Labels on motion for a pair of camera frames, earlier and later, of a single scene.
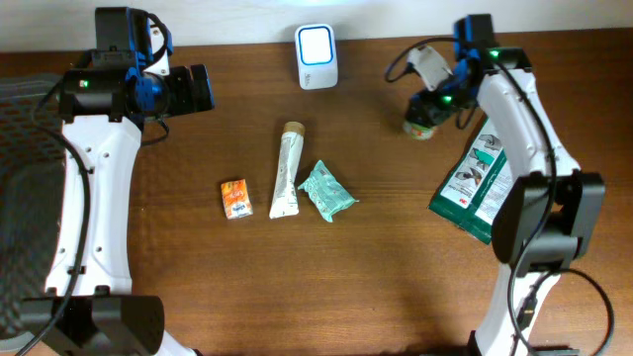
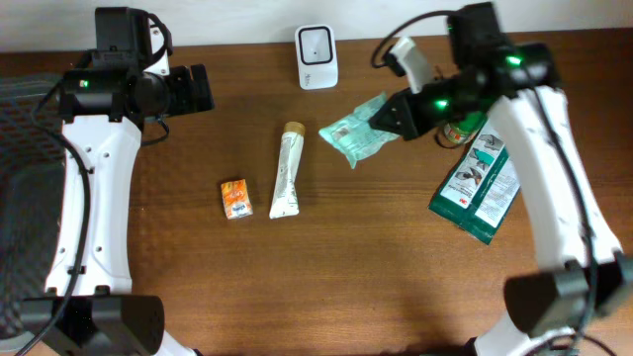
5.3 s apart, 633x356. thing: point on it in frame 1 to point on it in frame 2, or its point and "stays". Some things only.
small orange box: (235, 199) stays
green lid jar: (419, 133) to (463, 130)
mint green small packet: (328, 194) to (354, 135)
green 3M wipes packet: (467, 198) stays
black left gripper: (188, 98) stays
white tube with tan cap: (285, 199) stays
